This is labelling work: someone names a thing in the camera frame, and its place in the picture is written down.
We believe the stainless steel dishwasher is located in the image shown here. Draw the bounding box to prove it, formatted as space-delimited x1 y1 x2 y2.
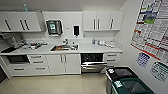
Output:
80 52 109 75

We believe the white mug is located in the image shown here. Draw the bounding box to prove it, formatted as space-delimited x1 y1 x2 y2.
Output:
70 44 78 51

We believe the blue dish soap bottle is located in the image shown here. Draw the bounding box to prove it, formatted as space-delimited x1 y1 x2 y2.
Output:
91 37 97 45

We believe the stainless steel sink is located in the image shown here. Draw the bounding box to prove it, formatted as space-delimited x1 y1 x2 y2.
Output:
50 44 80 52

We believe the chrome sink faucet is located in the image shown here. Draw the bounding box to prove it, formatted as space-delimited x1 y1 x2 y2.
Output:
62 38 70 47

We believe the white cloth towel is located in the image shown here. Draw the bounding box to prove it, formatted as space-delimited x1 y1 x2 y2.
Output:
97 39 119 48

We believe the orange bowl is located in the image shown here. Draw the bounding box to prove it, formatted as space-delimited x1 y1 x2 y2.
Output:
55 45 65 51

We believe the white two-door base cabinet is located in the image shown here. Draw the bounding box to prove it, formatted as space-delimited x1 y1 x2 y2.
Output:
45 53 82 76

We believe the white drawer unit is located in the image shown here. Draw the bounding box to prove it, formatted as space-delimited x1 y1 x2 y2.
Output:
104 52 123 68
27 54 50 76

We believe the steel paper towel dispenser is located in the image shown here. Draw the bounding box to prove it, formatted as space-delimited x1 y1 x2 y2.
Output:
45 19 64 37

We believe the black lid waste bin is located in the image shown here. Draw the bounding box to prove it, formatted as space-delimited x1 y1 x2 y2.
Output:
105 66 135 94

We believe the dish rack with dishes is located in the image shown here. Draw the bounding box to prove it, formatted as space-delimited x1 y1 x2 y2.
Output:
25 40 50 50

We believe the green lid waste bin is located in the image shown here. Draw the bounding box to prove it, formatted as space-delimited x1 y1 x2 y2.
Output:
111 76 155 94

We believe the black built-in microwave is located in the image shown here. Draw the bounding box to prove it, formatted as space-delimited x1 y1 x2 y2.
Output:
5 54 31 65

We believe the light blue spray bottle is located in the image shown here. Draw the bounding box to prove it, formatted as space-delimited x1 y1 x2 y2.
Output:
22 3 29 13

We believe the blue wall sign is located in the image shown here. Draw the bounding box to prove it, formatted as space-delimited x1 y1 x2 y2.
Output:
136 51 151 69

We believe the white three-door wall cabinet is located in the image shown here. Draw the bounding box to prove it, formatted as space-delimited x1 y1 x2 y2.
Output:
0 10 46 34

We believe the green wall sign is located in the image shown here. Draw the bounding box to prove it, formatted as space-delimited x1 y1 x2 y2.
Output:
149 61 168 83

